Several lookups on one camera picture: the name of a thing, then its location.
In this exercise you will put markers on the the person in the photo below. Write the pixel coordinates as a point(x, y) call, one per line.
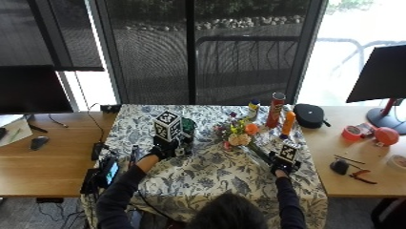
point(203, 203)

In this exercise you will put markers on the red cylindrical snack can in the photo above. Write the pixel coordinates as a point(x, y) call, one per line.
point(276, 110)

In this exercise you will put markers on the person's right hand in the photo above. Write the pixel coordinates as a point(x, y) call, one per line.
point(283, 166)

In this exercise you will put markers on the small bottle with blue cap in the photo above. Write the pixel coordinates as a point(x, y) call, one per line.
point(253, 109)

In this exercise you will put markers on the black monitor on red stand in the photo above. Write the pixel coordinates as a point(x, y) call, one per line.
point(381, 79)

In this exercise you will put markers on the white paper sheet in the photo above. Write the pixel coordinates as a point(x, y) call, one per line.
point(14, 132)

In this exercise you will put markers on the artificial flower bouquet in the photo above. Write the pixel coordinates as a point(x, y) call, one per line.
point(239, 135)

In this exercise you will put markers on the person's left hand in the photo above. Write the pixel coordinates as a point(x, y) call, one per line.
point(164, 149)

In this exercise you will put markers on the white marker cube on glove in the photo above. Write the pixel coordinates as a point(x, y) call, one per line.
point(288, 153)
point(168, 126)

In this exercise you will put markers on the orange bottle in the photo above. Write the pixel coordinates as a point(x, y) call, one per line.
point(288, 123)

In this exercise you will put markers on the small black round object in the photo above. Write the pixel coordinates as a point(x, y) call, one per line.
point(339, 166)

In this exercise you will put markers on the black device with lit screen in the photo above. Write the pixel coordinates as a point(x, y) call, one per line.
point(103, 175)

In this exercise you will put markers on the black zip case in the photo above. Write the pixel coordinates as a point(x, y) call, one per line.
point(309, 115)

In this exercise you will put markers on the blue floral tablecloth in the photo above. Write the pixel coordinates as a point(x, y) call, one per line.
point(211, 171)

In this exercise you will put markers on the black computer mouse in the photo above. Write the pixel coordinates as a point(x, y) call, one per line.
point(39, 142)

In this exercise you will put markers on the orange tape roll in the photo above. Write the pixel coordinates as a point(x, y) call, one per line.
point(351, 133)

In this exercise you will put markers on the small black box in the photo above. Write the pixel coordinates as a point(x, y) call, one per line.
point(110, 108)

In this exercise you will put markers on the white tape roll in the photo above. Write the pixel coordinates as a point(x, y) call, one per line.
point(397, 162)

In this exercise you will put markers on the white marker cube on right glove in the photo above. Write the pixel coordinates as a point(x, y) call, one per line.
point(288, 153)

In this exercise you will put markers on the white marker cube on left glove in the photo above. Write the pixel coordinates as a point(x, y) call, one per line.
point(168, 126)

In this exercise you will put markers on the thin pencil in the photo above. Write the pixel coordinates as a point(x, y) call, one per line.
point(349, 159)

